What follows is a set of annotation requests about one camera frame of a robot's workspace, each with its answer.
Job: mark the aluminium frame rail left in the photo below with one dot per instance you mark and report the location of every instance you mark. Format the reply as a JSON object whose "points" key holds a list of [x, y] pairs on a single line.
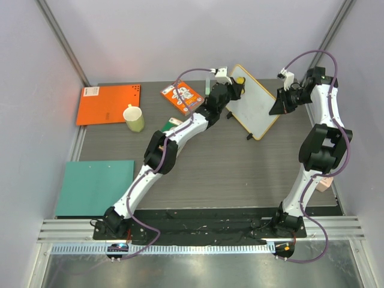
{"points": [[62, 40]]}

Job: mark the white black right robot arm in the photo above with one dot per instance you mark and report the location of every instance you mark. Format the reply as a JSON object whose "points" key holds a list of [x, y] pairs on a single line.
{"points": [[323, 148]]}

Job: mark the orange paperback book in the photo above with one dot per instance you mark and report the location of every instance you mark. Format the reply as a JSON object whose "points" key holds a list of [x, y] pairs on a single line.
{"points": [[184, 98]]}

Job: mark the yellow bone-shaped eraser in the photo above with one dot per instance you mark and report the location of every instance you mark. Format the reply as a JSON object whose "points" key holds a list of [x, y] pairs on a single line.
{"points": [[240, 80]]}

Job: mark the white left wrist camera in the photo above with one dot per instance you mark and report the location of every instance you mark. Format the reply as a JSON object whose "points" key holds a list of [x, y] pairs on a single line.
{"points": [[221, 75]]}

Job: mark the pink box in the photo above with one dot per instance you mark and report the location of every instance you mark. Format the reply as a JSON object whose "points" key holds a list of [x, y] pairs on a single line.
{"points": [[324, 184]]}

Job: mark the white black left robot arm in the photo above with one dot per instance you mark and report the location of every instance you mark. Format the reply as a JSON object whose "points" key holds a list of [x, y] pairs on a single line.
{"points": [[162, 152]]}

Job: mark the green paperback book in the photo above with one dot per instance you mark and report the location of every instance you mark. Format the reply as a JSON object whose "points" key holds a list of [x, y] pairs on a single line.
{"points": [[171, 124]]}

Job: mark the yellow framed whiteboard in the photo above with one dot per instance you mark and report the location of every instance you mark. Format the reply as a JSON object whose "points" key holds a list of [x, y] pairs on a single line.
{"points": [[252, 110]]}

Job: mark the slotted cable duct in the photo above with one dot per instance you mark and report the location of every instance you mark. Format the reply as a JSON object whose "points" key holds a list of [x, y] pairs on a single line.
{"points": [[120, 248]]}

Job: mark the cream paper cup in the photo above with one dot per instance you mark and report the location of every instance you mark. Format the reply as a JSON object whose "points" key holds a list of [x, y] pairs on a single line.
{"points": [[134, 119]]}

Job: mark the wire whiteboard stand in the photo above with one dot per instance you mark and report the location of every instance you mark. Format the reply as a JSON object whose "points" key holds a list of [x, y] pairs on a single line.
{"points": [[231, 115]]}

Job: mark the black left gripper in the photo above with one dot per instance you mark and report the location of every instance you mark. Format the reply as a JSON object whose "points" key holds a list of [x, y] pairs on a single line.
{"points": [[236, 90]]}

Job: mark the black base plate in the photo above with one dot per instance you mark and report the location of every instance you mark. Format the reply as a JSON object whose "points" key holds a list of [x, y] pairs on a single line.
{"points": [[201, 227]]}

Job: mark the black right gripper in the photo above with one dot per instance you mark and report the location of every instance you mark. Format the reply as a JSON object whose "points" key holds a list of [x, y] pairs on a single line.
{"points": [[284, 101]]}

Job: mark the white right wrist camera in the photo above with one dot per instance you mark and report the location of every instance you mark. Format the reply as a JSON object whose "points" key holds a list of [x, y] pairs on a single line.
{"points": [[287, 78]]}

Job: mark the teal board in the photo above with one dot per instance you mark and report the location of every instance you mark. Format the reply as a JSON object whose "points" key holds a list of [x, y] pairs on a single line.
{"points": [[90, 187]]}

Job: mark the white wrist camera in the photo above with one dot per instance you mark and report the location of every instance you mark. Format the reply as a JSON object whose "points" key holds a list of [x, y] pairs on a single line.
{"points": [[221, 75], [287, 78]]}

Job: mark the aluminium frame rail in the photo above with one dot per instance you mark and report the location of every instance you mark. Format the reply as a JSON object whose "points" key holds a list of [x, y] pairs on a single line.
{"points": [[62, 40], [336, 24]]}

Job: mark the aluminium frame rail right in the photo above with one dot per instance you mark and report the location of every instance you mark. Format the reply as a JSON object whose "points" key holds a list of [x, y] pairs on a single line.
{"points": [[336, 24]]}

